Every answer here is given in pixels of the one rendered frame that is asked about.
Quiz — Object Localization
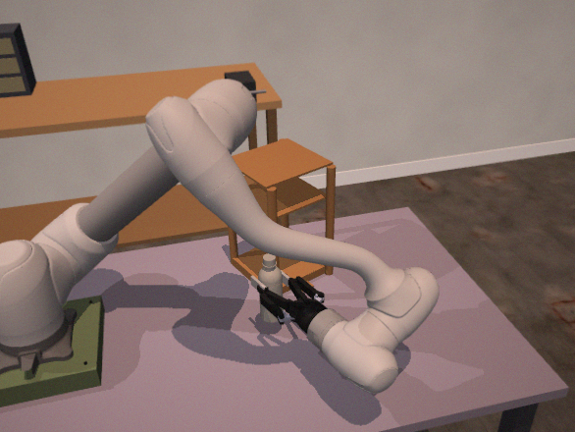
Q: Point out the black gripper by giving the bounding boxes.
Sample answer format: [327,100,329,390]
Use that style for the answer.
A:
[250,268,328,334]

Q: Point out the beige bottle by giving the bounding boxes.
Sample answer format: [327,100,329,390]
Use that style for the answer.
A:
[258,253,283,323]

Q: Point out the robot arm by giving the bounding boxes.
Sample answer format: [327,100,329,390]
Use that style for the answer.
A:
[0,80,440,394]

